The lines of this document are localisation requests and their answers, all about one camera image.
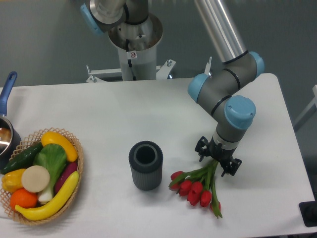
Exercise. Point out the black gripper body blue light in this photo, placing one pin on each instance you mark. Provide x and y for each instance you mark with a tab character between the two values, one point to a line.
216	151

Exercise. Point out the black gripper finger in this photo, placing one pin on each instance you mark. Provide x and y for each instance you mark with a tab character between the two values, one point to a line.
230	166
202	148

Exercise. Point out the red tulip bouquet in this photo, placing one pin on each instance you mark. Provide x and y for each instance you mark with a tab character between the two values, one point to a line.
198	186

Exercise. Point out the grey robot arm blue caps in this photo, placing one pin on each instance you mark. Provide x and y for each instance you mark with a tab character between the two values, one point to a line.
216	94

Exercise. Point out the dark grey ribbed vase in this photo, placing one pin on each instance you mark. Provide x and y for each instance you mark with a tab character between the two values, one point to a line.
146	160

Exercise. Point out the black device table corner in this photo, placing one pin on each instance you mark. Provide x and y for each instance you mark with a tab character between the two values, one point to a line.
309	213

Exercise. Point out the purple eggplant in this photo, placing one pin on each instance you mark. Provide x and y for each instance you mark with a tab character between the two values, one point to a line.
69	169

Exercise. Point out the green bok choy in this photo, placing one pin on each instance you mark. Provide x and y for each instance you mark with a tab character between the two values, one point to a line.
53	158

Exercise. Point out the yellow squash upper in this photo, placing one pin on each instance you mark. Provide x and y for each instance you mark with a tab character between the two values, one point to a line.
52	137

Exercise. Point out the woven wicker basket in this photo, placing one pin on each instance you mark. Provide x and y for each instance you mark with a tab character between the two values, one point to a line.
28	141

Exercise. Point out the beige round disc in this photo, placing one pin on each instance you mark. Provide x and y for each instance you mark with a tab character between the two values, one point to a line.
35	179

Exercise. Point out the yellow banana squash lower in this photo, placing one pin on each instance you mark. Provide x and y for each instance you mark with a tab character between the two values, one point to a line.
53	206

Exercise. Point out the green cucumber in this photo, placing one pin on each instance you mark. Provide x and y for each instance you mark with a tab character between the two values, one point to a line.
22	160

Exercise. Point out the orange fruit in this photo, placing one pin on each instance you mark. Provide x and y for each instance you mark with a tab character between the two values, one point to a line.
23	198

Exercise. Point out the yellow bell pepper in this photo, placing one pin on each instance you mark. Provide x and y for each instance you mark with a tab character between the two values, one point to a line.
12	181

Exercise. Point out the white metal base frame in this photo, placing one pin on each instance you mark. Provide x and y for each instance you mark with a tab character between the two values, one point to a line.
162	72

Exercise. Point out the white frame right edge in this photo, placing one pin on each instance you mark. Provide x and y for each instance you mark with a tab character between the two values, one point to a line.
307	112

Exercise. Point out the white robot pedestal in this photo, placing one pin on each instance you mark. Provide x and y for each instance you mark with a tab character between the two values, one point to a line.
137	48

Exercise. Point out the blue handled saucepan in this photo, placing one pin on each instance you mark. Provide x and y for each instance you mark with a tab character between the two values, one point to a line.
9	137

